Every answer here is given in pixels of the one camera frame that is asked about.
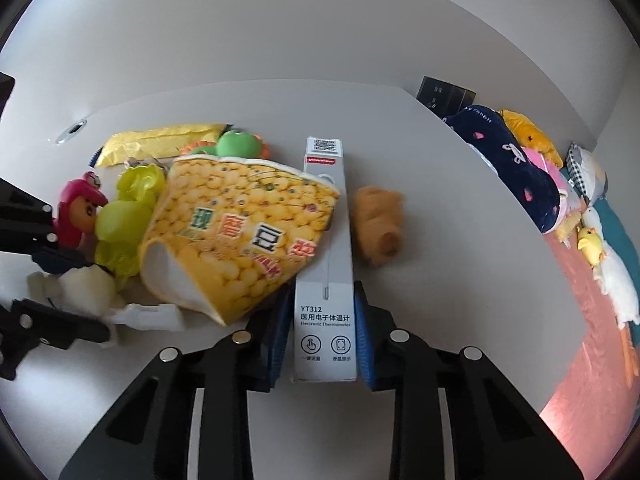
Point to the green orange seahorse toy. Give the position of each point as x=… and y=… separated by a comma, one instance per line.
x=232, y=143

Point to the pink bed sheet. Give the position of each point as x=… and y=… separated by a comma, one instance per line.
x=591, y=410

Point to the silver desk cable grommet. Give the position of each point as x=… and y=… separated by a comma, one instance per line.
x=71, y=131

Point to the yellow blue snack wrapper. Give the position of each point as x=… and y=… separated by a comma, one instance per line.
x=163, y=142

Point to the yellow orange plush pillow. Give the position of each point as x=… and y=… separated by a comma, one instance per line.
x=530, y=136

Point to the black wall socket panel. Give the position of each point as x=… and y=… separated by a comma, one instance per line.
x=442, y=98

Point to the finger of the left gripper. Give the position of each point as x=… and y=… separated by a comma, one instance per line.
x=27, y=227
x=27, y=324

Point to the pink plastic sand mould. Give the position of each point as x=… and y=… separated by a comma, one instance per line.
x=78, y=207

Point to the white goose plush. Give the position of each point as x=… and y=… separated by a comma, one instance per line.
x=612, y=276

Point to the yellow duck plush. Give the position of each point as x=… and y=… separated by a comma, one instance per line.
x=590, y=244

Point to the white thermometer box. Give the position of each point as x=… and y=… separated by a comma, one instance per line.
x=324, y=317

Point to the white foam pieces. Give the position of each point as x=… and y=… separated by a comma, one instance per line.
x=88, y=291

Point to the brown plush toy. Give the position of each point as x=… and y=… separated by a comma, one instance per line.
x=377, y=219

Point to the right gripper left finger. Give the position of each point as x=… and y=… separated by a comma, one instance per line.
x=146, y=433

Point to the lime green sand mould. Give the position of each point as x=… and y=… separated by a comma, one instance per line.
x=122, y=222

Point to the checked white pillow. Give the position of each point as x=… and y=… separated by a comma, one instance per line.
x=586, y=174

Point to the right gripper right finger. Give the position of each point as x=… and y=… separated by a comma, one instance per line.
x=452, y=406

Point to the pink folded cloth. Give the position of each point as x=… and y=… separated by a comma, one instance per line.
x=569, y=198

